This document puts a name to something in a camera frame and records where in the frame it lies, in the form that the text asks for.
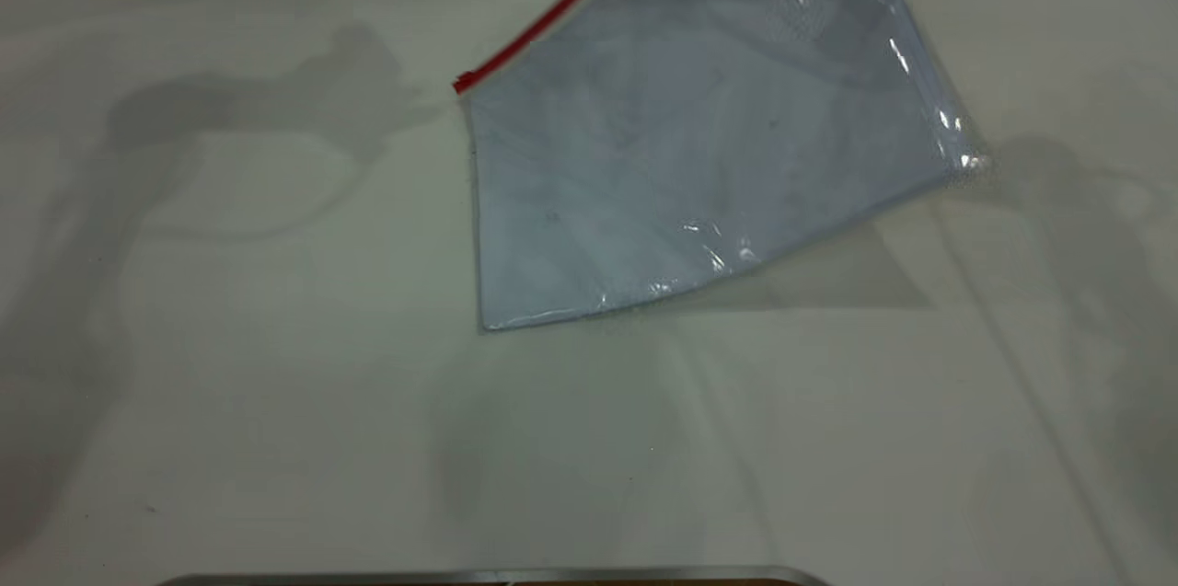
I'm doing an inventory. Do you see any clear zipper bag red strip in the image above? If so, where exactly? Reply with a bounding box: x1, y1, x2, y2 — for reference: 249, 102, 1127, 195
452, 0, 993, 332

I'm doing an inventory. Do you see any silver metal frame edge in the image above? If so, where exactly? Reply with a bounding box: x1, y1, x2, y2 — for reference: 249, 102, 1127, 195
155, 566, 831, 586

